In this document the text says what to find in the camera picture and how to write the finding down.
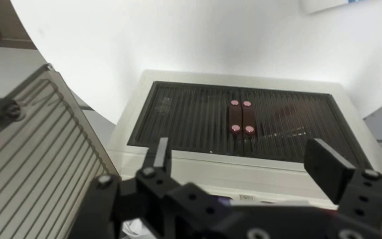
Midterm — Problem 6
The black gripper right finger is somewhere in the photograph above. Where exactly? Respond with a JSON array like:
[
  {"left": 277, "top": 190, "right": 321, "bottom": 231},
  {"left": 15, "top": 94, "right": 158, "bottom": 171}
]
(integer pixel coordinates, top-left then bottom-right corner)
[{"left": 304, "top": 137, "right": 382, "bottom": 239}]

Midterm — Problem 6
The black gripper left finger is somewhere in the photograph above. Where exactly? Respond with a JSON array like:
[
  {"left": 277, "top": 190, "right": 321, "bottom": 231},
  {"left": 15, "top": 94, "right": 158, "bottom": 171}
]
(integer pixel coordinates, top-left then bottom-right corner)
[{"left": 69, "top": 137, "right": 188, "bottom": 239}]

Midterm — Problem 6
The ribbed translucent cabinet door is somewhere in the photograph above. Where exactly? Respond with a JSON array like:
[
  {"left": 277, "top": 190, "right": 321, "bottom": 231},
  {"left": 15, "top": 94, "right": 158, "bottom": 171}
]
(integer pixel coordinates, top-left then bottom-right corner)
[{"left": 0, "top": 64, "right": 122, "bottom": 239}]

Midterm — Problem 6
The white stackable storage cabinet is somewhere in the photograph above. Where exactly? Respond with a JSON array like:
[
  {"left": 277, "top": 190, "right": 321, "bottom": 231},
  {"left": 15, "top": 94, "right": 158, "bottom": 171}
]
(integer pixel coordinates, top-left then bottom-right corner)
[{"left": 110, "top": 69, "right": 381, "bottom": 178}]

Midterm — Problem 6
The brown cabinet door handle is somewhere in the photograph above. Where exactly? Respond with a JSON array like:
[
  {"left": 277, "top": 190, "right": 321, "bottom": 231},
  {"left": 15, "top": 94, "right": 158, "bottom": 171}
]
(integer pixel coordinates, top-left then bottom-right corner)
[
  {"left": 241, "top": 99, "right": 257, "bottom": 138},
  {"left": 228, "top": 98, "right": 244, "bottom": 137}
]

